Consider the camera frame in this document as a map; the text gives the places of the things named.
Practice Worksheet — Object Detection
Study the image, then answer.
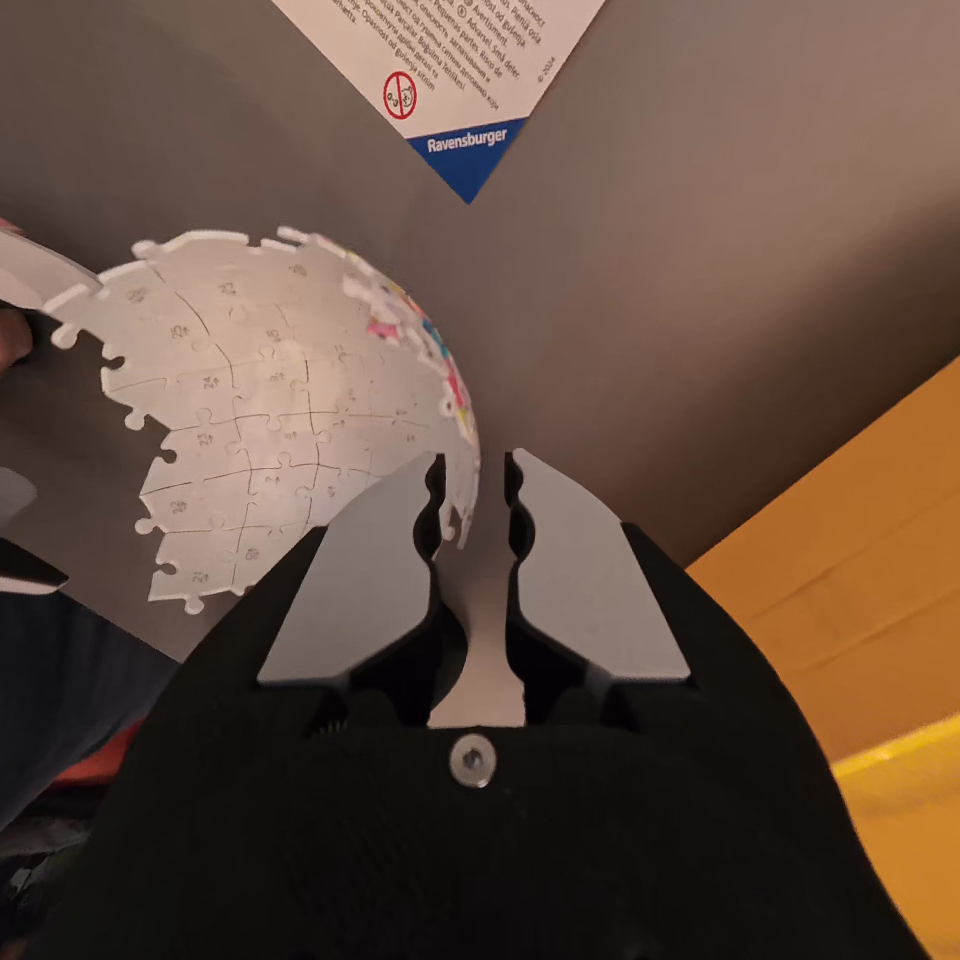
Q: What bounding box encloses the white instruction leaflet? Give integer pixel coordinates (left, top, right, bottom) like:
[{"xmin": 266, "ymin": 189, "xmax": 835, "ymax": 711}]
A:
[{"xmin": 270, "ymin": 0, "xmax": 607, "ymax": 205}]

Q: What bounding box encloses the yellow plastic bin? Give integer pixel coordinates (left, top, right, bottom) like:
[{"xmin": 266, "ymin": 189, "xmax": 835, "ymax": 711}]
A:
[{"xmin": 684, "ymin": 358, "xmax": 960, "ymax": 960}]

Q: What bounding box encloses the person's dark clothing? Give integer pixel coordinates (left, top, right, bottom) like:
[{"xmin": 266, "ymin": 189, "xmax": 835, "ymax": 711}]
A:
[{"xmin": 0, "ymin": 585, "xmax": 181, "ymax": 826}]

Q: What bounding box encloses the partly built puzzle ball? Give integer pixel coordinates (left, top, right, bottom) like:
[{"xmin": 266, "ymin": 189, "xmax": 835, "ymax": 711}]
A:
[{"xmin": 41, "ymin": 225, "xmax": 483, "ymax": 616}]

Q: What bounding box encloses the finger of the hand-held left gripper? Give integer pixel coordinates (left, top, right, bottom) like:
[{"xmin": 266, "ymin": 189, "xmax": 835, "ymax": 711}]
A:
[
  {"xmin": 0, "ymin": 465, "xmax": 70, "ymax": 599},
  {"xmin": 0, "ymin": 228, "xmax": 104, "ymax": 312}
]

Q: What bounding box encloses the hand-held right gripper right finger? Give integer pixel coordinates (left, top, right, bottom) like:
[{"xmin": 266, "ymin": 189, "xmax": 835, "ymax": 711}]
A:
[{"xmin": 504, "ymin": 447, "xmax": 693, "ymax": 727}]

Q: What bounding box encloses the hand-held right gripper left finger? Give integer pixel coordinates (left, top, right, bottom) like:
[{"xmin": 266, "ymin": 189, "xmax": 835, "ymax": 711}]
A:
[{"xmin": 255, "ymin": 450, "xmax": 447, "ymax": 727}]

